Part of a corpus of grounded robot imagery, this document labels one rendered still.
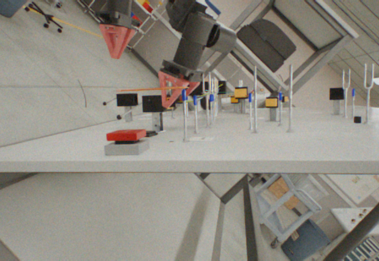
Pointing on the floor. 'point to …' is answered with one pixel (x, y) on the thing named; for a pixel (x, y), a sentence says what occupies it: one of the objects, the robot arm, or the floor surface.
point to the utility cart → (270, 220)
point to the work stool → (46, 14)
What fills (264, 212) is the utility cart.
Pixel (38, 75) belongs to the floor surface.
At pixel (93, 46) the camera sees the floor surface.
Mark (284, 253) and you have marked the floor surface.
